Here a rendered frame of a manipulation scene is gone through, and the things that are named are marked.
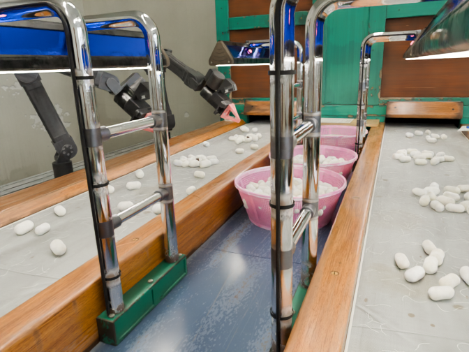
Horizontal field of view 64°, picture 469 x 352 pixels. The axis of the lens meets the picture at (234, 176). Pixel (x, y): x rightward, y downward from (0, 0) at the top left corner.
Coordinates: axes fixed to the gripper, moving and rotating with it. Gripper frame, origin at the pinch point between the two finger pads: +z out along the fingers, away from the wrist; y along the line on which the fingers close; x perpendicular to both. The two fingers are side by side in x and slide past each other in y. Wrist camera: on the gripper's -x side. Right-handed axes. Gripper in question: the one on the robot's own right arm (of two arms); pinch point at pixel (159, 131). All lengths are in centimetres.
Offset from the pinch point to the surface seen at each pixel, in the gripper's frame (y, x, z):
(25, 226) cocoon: -65, -2, 12
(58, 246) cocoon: -70, -11, 22
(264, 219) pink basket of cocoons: -37, -23, 45
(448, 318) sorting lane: -68, -47, 67
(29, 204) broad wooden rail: -56, 4, 5
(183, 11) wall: 166, 3, -97
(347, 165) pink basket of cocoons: -5, -36, 54
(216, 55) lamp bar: -1.5, -34.2, 2.6
